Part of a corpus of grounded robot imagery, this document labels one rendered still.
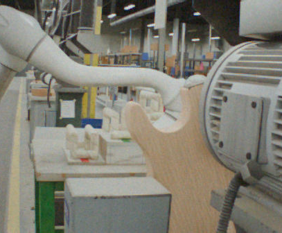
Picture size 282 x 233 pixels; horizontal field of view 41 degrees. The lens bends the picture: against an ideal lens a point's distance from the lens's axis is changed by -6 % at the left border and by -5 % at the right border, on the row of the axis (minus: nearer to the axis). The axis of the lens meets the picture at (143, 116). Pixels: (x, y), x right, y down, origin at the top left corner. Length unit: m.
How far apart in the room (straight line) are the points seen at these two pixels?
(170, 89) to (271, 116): 0.70
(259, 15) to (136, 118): 0.32
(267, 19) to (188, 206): 0.46
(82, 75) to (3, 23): 0.28
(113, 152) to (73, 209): 0.96
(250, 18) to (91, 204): 0.39
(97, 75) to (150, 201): 0.59
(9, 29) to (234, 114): 0.75
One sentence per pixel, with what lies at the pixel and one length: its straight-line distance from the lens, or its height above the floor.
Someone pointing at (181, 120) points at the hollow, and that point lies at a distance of 0.83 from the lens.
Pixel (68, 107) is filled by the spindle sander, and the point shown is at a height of 0.96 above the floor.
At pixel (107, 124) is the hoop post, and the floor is 1.06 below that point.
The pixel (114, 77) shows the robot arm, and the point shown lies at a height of 1.28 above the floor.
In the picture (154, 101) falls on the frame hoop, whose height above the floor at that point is 1.18.
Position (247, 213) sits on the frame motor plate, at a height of 1.12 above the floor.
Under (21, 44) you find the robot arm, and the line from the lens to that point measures 1.12.
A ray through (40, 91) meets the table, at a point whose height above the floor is 0.96.
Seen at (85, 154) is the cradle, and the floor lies 0.96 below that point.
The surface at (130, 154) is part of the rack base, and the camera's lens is 1.55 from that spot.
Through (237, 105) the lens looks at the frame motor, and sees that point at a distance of 0.54.
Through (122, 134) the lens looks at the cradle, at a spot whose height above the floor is 1.04.
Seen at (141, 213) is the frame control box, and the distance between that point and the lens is 0.61.
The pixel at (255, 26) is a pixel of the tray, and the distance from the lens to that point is 0.64.
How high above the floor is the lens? 1.31
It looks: 7 degrees down
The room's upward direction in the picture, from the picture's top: 4 degrees clockwise
